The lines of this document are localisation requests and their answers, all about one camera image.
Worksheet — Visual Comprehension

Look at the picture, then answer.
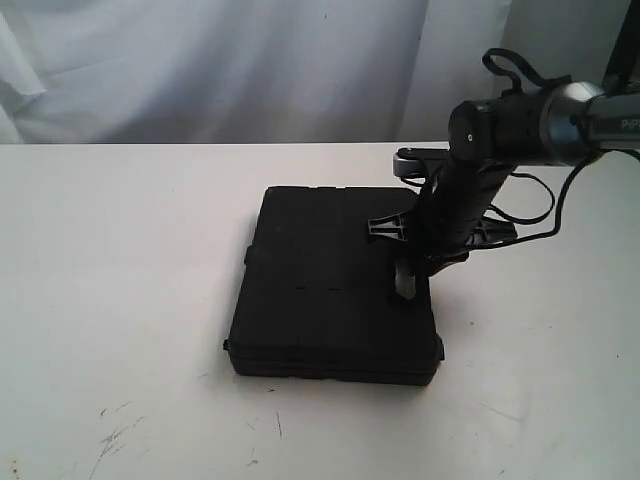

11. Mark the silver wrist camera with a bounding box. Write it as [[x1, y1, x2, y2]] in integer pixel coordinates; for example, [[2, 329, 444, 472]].
[[393, 147, 447, 180]]

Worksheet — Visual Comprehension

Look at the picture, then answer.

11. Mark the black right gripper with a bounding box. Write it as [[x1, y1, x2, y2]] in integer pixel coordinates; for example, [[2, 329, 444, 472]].
[[367, 148, 518, 275]]

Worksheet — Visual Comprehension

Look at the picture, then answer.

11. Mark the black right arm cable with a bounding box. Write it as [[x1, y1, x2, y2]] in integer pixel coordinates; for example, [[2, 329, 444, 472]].
[[479, 47, 640, 241]]

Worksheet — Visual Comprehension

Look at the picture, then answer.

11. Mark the black metal stand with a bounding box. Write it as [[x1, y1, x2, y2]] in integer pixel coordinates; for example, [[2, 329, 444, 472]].
[[601, 0, 640, 94]]

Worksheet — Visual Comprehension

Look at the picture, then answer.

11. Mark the black plastic tool case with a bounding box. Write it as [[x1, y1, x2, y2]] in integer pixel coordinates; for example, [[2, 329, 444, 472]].
[[224, 186, 444, 386]]

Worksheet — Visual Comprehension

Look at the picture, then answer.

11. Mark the white backdrop curtain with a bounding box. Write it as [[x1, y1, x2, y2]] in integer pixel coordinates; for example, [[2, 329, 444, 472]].
[[1, 1, 628, 144]]

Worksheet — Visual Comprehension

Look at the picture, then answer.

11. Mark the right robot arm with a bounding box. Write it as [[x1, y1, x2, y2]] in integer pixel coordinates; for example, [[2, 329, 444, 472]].
[[368, 82, 639, 275]]

